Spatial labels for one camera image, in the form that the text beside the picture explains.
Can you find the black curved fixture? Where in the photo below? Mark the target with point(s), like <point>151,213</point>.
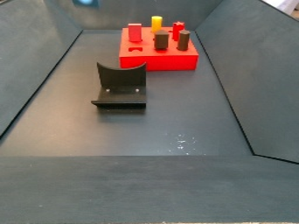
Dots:
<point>121,87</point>

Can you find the red star peg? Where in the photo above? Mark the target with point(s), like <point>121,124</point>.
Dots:
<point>177,26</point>

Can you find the red peg board base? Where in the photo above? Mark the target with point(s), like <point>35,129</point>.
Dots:
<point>136,53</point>

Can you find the blue arch block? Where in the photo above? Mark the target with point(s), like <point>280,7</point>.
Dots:
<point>87,3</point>

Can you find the red rectangular block peg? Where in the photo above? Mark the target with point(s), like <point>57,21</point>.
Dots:
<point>135,32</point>

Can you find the yellow cylinder peg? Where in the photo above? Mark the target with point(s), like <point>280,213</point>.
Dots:
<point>156,23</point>

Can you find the brown rounded triangular peg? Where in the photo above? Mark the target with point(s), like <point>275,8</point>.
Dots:
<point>160,40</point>

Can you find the brown hexagonal peg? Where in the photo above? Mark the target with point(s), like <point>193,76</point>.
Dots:
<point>183,40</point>

